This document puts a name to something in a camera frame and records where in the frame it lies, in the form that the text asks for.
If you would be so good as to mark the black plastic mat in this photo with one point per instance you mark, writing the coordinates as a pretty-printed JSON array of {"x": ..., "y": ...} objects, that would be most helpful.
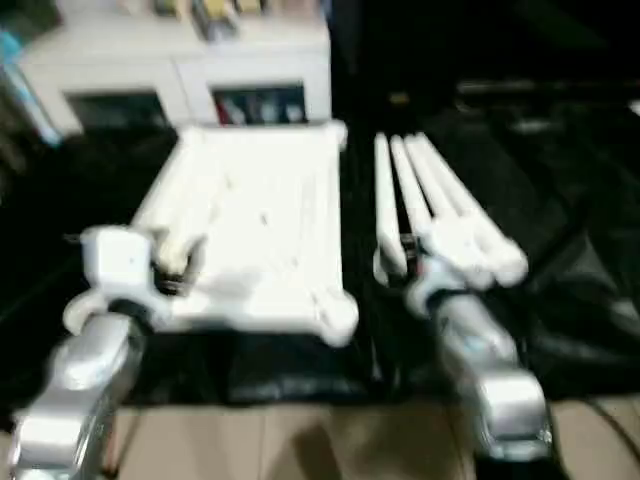
[{"x": 550, "y": 200}]

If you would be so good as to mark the white sideboard cabinet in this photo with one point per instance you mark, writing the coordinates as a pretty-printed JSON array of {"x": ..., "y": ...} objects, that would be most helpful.
[{"x": 150, "y": 65}]

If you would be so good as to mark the white plastic table leg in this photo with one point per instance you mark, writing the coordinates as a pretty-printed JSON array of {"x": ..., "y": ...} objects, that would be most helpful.
[
  {"x": 386, "y": 200},
  {"x": 452, "y": 225},
  {"x": 407, "y": 190},
  {"x": 502, "y": 257}
]

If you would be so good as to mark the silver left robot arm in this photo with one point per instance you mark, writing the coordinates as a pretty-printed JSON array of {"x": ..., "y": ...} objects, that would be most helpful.
[{"x": 80, "y": 360}]

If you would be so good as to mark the white plastic table top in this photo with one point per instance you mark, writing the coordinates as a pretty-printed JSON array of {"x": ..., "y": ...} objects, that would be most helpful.
[{"x": 260, "y": 210}]

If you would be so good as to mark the small yellow label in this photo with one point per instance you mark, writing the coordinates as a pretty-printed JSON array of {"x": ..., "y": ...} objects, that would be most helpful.
[{"x": 399, "y": 96}]

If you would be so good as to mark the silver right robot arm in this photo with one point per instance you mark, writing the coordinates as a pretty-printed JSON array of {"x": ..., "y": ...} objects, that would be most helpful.
[{"x": 490, "y": 370}]

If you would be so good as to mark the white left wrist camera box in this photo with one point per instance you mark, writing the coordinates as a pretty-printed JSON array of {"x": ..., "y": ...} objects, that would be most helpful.
[{"x": 122, "y": 270}]

